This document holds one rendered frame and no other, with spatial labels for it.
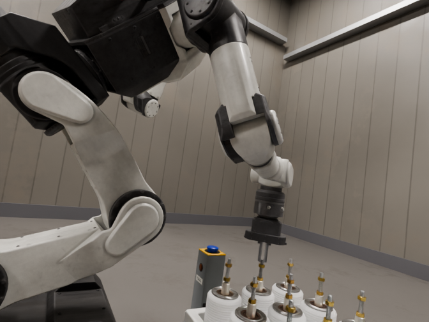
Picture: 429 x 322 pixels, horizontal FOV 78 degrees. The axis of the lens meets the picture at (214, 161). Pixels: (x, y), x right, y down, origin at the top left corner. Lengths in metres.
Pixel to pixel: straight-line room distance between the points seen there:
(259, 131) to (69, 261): 0.51
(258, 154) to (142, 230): 0.33
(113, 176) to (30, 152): 2.22
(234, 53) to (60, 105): 0.38
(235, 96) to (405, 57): 2.78
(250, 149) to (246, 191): 3.10
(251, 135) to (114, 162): 0.34
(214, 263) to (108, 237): 0.40
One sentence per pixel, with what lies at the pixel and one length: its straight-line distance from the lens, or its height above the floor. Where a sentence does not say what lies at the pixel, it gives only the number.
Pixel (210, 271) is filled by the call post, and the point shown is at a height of 0.26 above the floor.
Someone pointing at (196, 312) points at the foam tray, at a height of 0.18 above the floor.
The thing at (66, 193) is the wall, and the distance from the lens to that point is 2.90.
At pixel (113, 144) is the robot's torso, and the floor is 0.61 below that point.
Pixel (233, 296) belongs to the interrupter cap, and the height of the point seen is 0.25.
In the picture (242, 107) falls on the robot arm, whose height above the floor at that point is 0.71.
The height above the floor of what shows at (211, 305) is 0.23.
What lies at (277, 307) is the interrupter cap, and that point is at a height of 0.25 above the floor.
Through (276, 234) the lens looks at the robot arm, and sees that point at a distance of 0.82.
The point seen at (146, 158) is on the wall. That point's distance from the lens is 3.00.
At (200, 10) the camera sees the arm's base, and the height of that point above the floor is 0.89.
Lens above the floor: 0.55
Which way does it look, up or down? 4 degrees up
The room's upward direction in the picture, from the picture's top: 8 degrees clockwise
